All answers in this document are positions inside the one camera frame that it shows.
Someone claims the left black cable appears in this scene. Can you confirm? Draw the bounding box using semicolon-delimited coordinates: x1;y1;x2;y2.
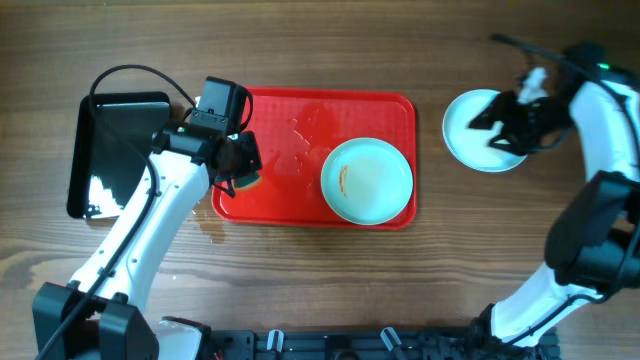
37;63;254;360

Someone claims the light blue plate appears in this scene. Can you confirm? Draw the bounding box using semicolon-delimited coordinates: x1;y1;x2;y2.
320;137;414;226
442;89;527;173

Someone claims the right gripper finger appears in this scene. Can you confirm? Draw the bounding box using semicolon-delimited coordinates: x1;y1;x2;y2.
487;133;513;150
467;92;513;130

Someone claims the black rectangular tray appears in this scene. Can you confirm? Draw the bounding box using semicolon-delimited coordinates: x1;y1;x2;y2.
66;91;171;220

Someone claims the black cable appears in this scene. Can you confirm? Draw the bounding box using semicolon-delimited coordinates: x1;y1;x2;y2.
37;63;254;360
489;32;640;349

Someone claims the right black cable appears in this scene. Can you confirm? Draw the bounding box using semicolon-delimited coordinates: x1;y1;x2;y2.
489;32;640;349

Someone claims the light blue top plate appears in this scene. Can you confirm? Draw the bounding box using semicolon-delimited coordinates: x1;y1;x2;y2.
442;89;527;173

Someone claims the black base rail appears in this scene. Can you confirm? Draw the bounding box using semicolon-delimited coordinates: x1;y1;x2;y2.
201;327;561;360

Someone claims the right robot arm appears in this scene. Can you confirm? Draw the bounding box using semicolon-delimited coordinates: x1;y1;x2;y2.
468;34;639;355

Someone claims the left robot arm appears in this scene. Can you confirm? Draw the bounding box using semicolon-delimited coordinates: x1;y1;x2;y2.
32;77;262;359

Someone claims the red plastic serving tray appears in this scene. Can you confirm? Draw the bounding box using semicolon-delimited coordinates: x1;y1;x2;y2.
211;86;417;228

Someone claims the orange green scrub sponge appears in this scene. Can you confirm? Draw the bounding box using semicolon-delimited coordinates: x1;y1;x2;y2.
234;172;261;190

